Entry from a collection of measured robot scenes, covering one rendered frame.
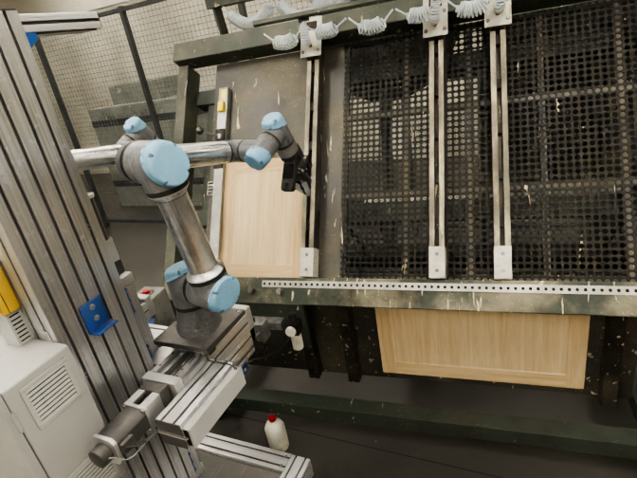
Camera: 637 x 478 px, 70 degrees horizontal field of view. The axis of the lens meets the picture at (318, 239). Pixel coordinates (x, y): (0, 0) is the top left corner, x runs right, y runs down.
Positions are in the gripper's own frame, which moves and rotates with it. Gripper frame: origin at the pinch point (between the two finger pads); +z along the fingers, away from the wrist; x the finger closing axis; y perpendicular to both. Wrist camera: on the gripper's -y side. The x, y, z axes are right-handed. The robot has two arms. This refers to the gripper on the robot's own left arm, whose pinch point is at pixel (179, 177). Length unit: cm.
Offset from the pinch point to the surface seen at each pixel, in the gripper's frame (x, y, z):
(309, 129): 4, 63, 9
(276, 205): -16.2, 34.7, 25.3
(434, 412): -108, 67, 99
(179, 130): 38.3, -1.4, 4.2
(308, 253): -45, 43, 30
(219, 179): 5.9, 11.6, 16.5
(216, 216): -9.6, 4.5, 23.3
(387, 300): -74, 68, 41
